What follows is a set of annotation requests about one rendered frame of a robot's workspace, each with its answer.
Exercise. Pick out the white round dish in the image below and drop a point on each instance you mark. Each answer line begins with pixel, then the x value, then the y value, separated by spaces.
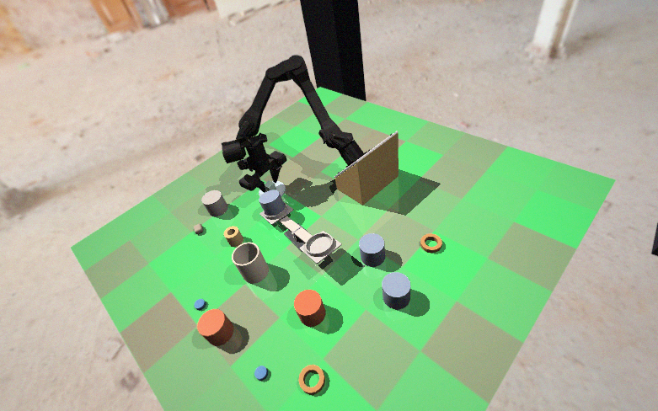
pixel 279 187

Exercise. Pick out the tan hollow cylinder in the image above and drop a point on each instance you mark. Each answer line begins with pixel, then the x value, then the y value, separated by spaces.
pixel 233 236

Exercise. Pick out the white cylinder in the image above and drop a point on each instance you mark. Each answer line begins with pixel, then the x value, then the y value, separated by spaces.
pixel 214 203

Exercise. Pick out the brown cylinder with orange top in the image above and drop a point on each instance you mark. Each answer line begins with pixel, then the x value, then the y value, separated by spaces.
pixel 309 308
pixel 215 327

